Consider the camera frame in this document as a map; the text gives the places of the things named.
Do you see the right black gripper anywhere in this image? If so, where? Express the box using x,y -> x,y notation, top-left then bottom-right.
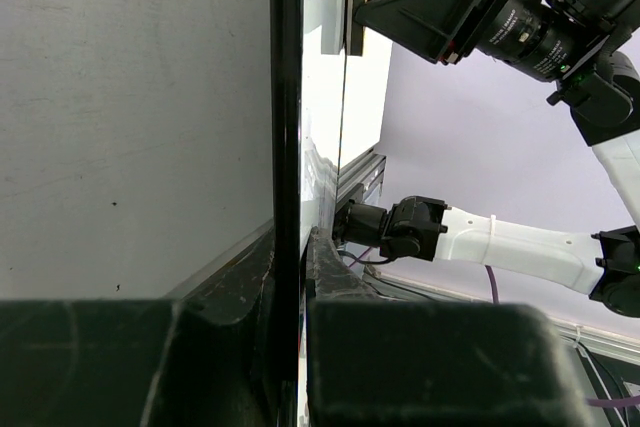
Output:
354,0 -> 600,82

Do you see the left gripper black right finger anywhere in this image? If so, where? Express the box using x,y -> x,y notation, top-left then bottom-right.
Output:
306,228 -> 593,426

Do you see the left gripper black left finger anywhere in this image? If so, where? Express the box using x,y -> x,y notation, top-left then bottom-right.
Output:
1,234 -> 278,426

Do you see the yellow black whiteboard eraser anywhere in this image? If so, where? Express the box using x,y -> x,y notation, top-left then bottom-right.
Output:
321,0 -> 366,57

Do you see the black framed whiteboard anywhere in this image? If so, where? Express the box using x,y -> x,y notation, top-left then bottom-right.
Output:
0,0 -> 406,427

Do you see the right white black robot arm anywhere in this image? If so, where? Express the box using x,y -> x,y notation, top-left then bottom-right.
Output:
332,0 -> 639,318

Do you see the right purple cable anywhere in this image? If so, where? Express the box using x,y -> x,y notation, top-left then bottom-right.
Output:
344,251 -> 640,411

